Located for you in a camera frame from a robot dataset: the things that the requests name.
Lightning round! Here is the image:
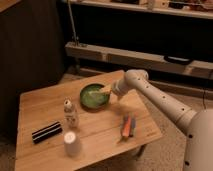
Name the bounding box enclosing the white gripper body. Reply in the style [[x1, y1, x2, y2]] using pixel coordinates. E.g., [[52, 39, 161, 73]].
[[111, 79, 128, 99]]

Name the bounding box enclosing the green ceramic bowl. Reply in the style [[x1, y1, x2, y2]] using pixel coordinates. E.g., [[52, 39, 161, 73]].
[[80, 83, 110, 109]]

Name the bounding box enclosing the orange blue toy tool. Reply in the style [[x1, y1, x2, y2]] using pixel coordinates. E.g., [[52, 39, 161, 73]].
[[120, 115, 136, 141]]

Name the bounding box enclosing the small clear plastic bottle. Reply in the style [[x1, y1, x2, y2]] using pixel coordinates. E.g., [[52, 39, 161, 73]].
[[64, 99, 79, 128]]

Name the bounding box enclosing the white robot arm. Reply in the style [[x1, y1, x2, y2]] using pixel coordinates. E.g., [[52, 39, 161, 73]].
[[112, 69, 213, 171]]

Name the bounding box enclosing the long wooden shelf beam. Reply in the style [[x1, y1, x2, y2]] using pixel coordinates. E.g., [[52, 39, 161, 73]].
[[65, 42, 213, 78]]

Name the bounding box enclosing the wooden folding table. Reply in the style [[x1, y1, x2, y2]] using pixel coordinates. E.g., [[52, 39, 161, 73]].
[[15, 70, 162, 171]]

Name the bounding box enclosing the metal stand pole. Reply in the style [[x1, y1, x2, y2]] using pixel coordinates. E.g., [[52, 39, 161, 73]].
[[67, 0, 87, 47]]

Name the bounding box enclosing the black white striped case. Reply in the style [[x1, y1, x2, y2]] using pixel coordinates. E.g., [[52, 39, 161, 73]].
[[32, 122, 62, 144]]

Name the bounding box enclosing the white upside-down cup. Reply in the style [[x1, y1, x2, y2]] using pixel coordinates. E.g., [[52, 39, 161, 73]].
[[64, 131, 81, 156]]

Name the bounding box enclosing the upper wooden shelf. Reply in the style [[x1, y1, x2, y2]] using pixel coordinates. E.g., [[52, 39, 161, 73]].
[[61, 0, 213, 20]]

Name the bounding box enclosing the black handle on shelf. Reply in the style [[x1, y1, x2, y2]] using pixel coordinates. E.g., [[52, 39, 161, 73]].
[[164, 56, 193, 65]]

